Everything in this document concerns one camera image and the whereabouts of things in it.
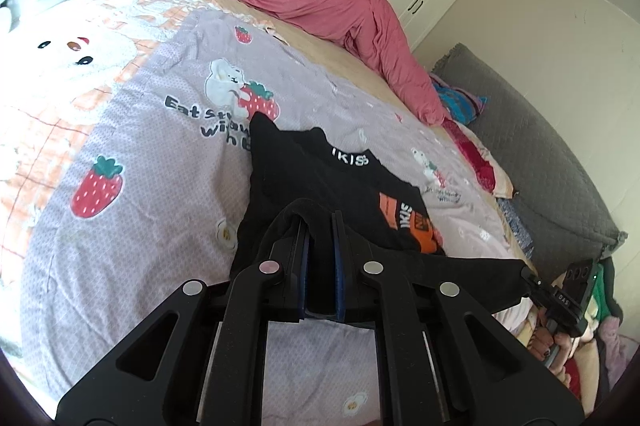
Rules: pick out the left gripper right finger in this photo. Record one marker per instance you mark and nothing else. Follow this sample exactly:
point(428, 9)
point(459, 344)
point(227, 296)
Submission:
point(443, 359)

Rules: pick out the pink clothes pile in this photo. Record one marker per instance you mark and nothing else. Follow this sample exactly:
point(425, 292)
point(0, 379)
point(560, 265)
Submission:
point(597, 365)

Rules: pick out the red patterned pillow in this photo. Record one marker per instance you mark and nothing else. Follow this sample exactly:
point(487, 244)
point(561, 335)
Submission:
point(489, 174)

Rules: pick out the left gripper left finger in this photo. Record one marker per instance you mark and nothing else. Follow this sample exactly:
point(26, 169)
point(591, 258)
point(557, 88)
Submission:
point(199, 357)

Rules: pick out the blue floral cloth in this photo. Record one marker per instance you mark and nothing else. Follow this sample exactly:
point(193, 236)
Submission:
point(521, 234)

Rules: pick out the black IKISS garment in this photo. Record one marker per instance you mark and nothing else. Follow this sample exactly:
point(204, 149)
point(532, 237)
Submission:
point(299, 173)

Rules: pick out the person's right hand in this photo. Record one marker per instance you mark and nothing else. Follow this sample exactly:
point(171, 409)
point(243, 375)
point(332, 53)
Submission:
point(543, 342)

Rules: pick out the lilac strawberry bed sheet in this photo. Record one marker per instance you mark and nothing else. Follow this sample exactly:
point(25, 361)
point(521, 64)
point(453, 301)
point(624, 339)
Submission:
point(125, 166)

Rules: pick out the grey padded headboard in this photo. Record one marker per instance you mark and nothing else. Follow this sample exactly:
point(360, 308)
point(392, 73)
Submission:
point(559, 205)

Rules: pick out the blue striped pillow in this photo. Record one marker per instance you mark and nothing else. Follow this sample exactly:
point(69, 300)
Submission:
point(462, 106)

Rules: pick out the beige mattress cover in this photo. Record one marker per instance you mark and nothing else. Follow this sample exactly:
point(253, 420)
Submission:
point(310, 51)

